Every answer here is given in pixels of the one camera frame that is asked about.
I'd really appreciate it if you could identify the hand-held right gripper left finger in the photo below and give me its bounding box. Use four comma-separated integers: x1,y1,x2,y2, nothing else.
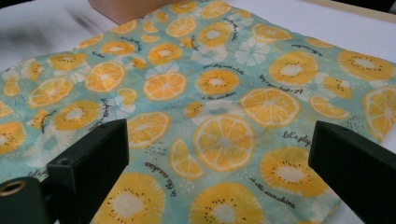
46,119,131,224

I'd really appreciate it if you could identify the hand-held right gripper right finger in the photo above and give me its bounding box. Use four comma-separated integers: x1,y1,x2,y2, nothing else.
307,120,396,224

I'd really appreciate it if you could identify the teal apron with orange print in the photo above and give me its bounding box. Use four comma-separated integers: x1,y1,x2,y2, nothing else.
0,0,396,224

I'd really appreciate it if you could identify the orange plastic basin grey rim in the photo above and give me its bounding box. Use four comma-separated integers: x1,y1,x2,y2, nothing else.
88,0,189,26

